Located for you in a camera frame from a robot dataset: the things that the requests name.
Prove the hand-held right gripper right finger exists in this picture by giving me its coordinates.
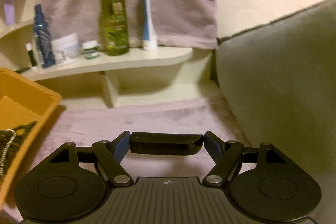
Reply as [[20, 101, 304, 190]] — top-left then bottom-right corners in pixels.
[[203, 131, 287, 186]]

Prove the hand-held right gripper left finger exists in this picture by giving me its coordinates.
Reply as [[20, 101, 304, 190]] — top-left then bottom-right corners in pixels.
[[49, 131, 133, 187]]

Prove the black wristband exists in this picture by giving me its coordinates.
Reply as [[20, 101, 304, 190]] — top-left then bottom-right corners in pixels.
[[130, 132, 205, 156]]

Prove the brown wooden bead necklace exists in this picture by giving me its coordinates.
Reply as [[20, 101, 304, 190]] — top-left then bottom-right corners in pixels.
[[0, 121, 38, 188]]

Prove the white pearl necklace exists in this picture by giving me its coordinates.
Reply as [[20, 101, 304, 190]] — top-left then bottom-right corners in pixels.
[[0, 129, 17, 174]]

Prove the orange plastic tray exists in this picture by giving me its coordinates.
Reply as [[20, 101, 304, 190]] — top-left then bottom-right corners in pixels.
[[0, 67, 63, 211]]

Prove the lilac plush cloth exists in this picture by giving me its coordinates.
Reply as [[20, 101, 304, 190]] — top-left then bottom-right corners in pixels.
[[0, 97, 252, 224]]

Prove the cream wooden shelf unit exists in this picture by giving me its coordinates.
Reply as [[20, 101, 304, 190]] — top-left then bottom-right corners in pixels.
[[0, 0, 194, 109]]

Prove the grey cushion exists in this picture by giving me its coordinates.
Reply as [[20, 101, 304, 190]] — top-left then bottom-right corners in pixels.
[[211, 0, 336, 188]]

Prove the small green label jar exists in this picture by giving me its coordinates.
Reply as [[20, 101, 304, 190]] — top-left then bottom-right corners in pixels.
[[82, 40, 100, 60]]

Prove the white cream jar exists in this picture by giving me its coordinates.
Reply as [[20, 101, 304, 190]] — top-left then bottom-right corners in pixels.
[[51, 33, 80, 67]]

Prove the green spray bottle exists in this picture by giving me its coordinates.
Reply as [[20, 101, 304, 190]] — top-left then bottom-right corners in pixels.
[[98, 0, 130, 56]]

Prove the lip balm stick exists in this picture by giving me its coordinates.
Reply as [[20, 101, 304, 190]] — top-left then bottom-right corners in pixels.
[[26, 43, 37, 68]]

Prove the blue and white tube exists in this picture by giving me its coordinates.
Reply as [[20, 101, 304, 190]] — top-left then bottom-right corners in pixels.
[[142, 0, 158, 51]]

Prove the blue spray bottle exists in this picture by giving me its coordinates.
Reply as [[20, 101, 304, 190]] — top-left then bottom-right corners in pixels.
[[33, 4, 56, 69]]

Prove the purple tube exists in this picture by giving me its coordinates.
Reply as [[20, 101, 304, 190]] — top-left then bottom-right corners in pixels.
[[3, 0, 17, 25]]

